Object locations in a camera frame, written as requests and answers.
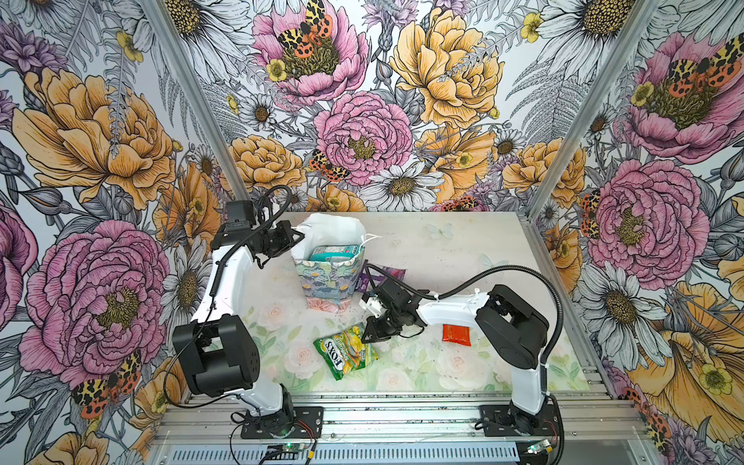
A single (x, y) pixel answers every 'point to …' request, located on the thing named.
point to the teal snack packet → (338, 252)
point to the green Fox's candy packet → (345, 353)
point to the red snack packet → (456, 333)
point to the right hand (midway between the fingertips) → (367, 348)
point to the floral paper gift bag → (328, 286)
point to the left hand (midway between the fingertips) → (304, 243)
